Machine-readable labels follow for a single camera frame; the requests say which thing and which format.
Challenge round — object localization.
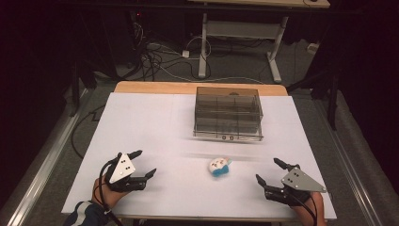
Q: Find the white floor cable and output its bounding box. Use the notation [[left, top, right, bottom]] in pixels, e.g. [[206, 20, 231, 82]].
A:
[[156, 64, 266, 85]]

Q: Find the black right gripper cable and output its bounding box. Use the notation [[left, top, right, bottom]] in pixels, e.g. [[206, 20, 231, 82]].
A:
[[284, 187, 319, 226]]

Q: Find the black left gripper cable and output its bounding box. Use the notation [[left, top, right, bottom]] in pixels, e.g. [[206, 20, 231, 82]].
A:
[[98, 156, 124, 226]]

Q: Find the person's left hand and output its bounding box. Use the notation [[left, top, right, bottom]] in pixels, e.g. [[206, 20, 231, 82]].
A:
[[91, 175, 133, 209]]

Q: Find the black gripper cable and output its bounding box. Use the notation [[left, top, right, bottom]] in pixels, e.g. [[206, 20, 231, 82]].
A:
[[284, 187, 319, 226], [98, 156, 124, 226]]

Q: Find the person's right hand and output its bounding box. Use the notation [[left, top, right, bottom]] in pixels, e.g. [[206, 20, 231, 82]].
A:
[[292, 191, 327, 226]]

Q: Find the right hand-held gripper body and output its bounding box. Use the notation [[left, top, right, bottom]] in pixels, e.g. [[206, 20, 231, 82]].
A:
[[263, 164, 327, 207]]

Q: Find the transparent grey drawer organizer box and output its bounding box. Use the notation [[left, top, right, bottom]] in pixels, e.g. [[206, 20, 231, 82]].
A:
[[192, 86, 264, 142]]

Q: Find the wooden desk top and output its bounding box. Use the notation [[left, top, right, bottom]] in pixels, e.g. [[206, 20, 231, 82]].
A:
[[187, 0, 331, 9]]

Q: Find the white table mat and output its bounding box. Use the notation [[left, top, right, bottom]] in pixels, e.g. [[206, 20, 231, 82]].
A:
[[61, 91, 338, 220]]

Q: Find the small white and blue plush toy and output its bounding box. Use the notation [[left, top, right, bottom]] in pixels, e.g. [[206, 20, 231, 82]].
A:
[[206, 156, 233, 178]]

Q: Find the black cable on floor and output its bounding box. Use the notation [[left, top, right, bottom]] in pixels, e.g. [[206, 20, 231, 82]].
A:
[[71, 105, 106, 160]]

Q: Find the white metal desk frame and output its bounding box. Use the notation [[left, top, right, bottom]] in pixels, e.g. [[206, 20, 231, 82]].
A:
[[198, 12, 290, 84]]

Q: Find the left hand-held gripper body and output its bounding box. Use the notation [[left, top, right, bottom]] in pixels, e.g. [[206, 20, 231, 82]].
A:
[[104, 152, 148, 193]]

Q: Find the tangle of black floor cables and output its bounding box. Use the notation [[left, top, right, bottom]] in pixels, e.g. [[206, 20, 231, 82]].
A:
[[125, 22, 201, 81]]

